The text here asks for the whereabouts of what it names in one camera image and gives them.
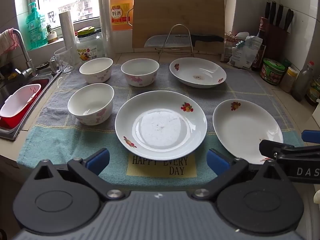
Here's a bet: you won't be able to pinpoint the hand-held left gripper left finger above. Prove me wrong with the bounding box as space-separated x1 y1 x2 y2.
34 148 125 202

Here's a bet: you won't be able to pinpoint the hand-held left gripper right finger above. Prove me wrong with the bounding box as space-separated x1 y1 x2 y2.
192 149 285 202

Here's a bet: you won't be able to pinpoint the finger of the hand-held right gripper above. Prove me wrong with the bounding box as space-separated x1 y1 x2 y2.
259 140 304 160
301 129 320 143

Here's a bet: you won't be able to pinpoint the white plate fruit print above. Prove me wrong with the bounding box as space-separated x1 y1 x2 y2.
115 90 208 161
213 99 284 165

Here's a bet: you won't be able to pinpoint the white bowl pink flowers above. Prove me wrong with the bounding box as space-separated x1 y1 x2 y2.
79 57 114 84
121 58 160 87
67 83 115 126

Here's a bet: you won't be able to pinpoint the white plate with brown stain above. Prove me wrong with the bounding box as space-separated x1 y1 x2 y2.
169 57 227 88

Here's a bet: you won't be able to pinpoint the checked grey blue cloth mat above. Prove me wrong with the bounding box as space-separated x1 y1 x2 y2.
17 64 305 188

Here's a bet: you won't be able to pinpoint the cooking oil bottle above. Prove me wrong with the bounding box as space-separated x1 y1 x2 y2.
305 77 320 107

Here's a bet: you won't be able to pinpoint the clear bottle red cap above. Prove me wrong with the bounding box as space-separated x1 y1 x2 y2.
292 61 314 102

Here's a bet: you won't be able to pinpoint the spice jar yellow lid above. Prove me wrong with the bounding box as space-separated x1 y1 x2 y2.
279 66 299 93

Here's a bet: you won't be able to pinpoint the green lidded sauce jar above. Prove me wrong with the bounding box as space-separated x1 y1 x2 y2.
260 58 286 86

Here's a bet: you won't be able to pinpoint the white and green food bag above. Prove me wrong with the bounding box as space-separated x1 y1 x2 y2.
228 35 266 69

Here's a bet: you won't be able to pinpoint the red and white drain basket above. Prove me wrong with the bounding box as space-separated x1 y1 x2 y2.
0 83 42 131

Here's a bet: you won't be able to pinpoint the dark red knife block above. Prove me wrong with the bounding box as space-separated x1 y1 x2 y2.
264 17 291 61

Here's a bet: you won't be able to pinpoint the dark soy sauce bottle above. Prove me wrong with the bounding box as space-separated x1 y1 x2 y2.
251 17 268 72

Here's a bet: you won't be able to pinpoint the clear glass mug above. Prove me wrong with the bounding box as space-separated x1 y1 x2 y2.
49 46 76 75

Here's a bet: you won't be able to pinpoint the red and white food bag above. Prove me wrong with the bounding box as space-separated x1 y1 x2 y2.
223 31 250 63

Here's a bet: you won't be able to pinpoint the glass jar green yellow lid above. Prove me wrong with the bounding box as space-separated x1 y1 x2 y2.
75 26 106 64

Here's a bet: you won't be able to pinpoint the steel sink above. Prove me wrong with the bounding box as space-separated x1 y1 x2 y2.
0 69 62 141

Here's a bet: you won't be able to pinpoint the short plastic wrap roll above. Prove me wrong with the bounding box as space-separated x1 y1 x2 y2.
59 11 78 65

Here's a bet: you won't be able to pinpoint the metal faucet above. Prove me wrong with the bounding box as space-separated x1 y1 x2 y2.
11 29 38 78

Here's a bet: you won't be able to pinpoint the small potted plant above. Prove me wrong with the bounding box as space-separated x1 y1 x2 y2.
46 24 59 43

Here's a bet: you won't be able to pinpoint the tall plastic wrap roll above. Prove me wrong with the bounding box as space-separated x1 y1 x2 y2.
97 0 116 58

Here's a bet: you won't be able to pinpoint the green dish soap bottle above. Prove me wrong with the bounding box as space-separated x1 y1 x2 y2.
26 2 48 51

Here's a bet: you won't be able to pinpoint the orange cooking wine jug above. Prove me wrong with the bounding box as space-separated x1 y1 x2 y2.
109 0 134 32

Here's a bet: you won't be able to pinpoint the pink cloth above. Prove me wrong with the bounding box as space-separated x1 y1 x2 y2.
0 28 21 56

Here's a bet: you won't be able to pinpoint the wooden cutting board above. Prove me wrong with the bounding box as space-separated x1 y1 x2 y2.
132 0 225 55

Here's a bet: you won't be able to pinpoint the kitchen knife black handle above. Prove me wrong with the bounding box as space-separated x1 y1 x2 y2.
144 34 224 49

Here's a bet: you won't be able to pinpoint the metal wire rack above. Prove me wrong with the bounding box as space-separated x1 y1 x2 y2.
155 24 200 57

